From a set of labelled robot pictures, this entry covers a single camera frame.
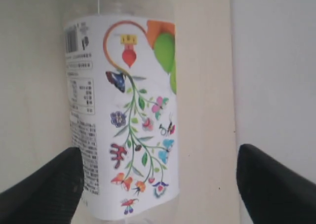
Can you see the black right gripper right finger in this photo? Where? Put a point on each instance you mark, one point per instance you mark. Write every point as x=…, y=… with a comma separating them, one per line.
x=271, y=192

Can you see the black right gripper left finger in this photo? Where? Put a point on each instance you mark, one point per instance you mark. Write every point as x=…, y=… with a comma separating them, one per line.
x=48, y=196

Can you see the clear bottle floral white label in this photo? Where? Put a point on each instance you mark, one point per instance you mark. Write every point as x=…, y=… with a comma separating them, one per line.
x=121, y=76

